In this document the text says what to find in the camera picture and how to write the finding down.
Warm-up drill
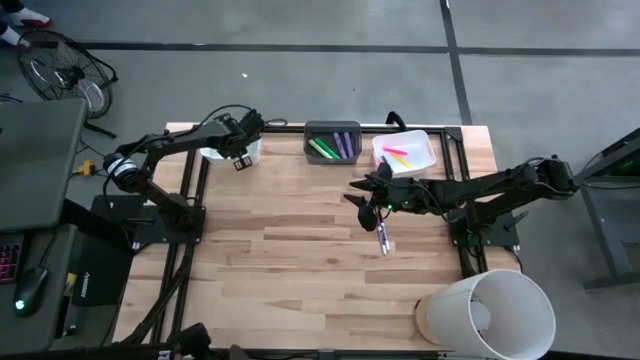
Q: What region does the round wooden lamp base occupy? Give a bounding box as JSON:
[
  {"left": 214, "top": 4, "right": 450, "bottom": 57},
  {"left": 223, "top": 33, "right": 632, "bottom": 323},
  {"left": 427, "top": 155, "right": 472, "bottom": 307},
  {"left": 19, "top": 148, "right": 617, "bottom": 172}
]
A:
[{"left": 413, "top": 294, "right": 441, "bottom": 346}]

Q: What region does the grey plastic bin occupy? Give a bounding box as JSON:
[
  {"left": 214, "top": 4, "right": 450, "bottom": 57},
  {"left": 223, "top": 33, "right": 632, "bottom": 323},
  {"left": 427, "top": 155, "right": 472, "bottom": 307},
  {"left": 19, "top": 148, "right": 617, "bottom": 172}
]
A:
[{"left": 303, "top": 119, "right": 363, "bottom": 166}]

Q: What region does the black table clamp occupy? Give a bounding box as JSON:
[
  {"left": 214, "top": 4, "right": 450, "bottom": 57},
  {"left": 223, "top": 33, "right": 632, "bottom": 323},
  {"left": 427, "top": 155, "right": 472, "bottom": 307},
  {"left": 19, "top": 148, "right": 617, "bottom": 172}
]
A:
[{"left": 385, "top": 110, "right": 407, "bottom": 131}]

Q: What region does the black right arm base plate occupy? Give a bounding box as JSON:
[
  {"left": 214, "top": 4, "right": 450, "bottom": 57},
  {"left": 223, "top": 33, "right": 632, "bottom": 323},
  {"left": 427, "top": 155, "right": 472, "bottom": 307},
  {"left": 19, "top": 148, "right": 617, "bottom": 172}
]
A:
[{"left": 447, "top": 207, "right": 521, "bottom": 249}]

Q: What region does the black aluminium table frame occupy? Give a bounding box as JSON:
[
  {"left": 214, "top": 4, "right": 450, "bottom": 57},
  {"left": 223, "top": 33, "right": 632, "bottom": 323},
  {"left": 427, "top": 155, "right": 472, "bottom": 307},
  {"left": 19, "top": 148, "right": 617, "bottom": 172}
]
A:
[{"left": 119, "top": 122, "right": 489, "bottom": 349}]

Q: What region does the grey metal bench frame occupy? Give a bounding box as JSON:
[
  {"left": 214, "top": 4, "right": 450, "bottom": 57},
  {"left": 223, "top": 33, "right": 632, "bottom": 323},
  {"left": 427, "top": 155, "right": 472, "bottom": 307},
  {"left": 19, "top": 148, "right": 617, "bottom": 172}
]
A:
[{"left": 574, "top": 127, "right": 640, "bottom": 291}]

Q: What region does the yellow-green highlighter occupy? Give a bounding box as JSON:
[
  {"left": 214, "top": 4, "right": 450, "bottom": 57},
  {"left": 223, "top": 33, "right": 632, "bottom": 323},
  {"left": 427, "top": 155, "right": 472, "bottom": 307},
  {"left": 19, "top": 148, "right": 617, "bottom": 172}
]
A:
[{"left": 307, "top": 138, "right": 334, "bottom": 160}]

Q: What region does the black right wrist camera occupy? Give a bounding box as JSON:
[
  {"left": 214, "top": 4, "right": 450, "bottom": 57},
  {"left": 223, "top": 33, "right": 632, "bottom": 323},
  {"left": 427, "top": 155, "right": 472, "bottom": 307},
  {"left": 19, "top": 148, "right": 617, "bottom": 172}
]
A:
[{"left": 357, "top": 203, "right": 379, "bottom": 233}]

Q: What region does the white plastic bin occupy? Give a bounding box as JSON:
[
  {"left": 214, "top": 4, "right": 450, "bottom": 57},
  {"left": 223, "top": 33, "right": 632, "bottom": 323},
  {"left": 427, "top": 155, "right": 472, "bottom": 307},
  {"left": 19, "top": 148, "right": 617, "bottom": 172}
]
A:
[
  {"left": 199, "top": 134, "right": 263, "bottom": 167},
  {"left": 370, "top": 129, "right": 438, "bottom": 179}
]

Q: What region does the black floor fan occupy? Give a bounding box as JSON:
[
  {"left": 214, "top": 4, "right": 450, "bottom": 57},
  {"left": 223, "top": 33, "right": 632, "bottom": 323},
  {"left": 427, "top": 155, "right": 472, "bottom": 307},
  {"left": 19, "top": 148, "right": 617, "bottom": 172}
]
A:
[{"left": 17, "top": 28, "right": 120, "bottom": 140}]

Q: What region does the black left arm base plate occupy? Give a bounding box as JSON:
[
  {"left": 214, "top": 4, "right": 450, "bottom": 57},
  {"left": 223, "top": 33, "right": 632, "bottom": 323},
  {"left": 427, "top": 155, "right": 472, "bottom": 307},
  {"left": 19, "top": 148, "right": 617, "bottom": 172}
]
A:
[{"left": 92, "top": 194, "right": 206, "bottom": 246}]

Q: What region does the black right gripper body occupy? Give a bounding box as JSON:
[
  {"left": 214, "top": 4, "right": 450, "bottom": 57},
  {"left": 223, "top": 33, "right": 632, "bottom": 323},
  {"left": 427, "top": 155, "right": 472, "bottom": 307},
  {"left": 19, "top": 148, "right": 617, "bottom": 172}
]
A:
[{"left": 373, "top": 162, "right": 432, "bottom": 212}]

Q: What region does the person's shoe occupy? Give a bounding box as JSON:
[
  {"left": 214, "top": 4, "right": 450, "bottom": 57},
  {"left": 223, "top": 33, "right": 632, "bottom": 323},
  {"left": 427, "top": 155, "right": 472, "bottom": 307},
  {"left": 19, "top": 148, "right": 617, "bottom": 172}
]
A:
[
  {"left": 0, "top": 23, "right": 31, "bottom": 50},
  {"left": 9, "top": 5, "right": 54, "bottom": 29}
]

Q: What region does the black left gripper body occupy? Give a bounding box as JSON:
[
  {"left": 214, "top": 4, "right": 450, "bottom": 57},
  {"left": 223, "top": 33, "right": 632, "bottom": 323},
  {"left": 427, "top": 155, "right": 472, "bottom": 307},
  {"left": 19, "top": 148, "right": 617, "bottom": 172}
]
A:
[{"left": 215, "top": 108, "right": 266, "bottom": 157}]

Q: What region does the black computer mouse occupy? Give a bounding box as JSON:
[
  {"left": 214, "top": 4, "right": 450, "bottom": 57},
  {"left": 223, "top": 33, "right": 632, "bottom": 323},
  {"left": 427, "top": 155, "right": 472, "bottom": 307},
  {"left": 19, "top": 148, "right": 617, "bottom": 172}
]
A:
[{"left": 12, "top": 266, "right": 50, "bottom": 318}]

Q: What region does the green marker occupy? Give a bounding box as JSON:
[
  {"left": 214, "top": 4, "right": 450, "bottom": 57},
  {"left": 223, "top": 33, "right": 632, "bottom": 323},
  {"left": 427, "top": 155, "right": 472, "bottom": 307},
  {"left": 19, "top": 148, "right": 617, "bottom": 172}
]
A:
[{"left": 313, "top": 136, "right": 341, "bottom": 160}]

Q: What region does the backlit keyboard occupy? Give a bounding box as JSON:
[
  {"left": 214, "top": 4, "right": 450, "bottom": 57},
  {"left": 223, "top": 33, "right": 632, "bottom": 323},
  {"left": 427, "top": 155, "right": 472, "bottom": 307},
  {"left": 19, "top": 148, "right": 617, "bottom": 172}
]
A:
[{"left": 0, "top": 233, "right": 25, "bottom": 285}]

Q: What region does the white cylindrical bucket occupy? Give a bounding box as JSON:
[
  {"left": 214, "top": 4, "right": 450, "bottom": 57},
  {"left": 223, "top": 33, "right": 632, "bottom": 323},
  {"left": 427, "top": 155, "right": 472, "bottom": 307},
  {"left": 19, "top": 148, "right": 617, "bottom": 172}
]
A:
[{"left": 427, "top": 268, "right": 557, "bottom": 360}]

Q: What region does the grey desk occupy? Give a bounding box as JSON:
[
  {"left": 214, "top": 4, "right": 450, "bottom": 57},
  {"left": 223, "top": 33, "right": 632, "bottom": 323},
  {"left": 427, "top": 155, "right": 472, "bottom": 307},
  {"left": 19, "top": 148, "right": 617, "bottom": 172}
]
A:
[{"left": 0, "top": 98, "right": 89, "bottom": 354}]

